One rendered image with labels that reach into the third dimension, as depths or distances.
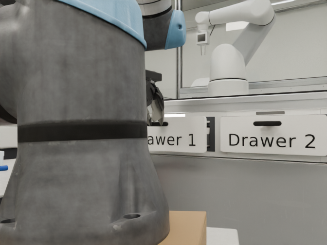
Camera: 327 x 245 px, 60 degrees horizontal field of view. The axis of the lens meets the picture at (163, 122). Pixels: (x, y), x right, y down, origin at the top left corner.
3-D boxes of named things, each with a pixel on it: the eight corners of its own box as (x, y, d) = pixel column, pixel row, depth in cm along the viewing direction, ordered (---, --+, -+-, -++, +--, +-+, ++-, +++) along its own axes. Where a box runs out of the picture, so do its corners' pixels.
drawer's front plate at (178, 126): (204, 153, 84) (204, 115, 84) (125, 149, 98) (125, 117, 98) (206, 152, 85) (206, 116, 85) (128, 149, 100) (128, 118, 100)
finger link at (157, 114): (154, 134, 83) (140, 108, 80) (162, 123, 88) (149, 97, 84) (162, 132, 82) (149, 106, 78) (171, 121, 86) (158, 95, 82)
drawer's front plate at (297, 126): (327, 156, 74) (327, 114, 74) (220, 151, 88) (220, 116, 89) (327, 155, 76) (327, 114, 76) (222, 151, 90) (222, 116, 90)
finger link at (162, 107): (153, 113, 85) (140, 88, 81) (155, 110, 86) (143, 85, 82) (166, 110, 82) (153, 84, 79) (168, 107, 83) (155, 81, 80)
